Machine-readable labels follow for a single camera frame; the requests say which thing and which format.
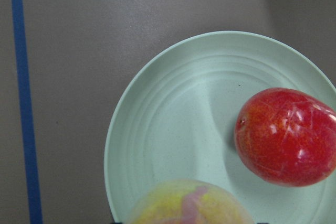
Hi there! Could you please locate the peach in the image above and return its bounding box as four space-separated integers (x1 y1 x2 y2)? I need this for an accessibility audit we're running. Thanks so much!
125 179 254 223

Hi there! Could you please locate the red pomegranate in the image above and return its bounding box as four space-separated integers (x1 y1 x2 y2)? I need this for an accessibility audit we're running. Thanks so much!
234 88 335 187

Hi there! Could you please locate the green plate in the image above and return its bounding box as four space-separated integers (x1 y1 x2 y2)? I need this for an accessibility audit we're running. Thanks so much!
104 31 335 223

